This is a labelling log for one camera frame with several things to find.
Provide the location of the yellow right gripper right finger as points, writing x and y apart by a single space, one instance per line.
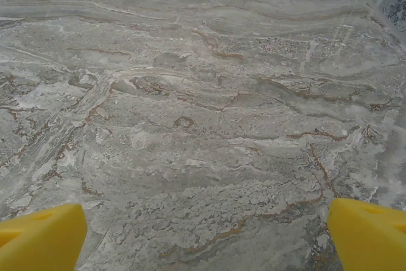
371 239

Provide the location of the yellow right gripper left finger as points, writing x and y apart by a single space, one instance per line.
41 239

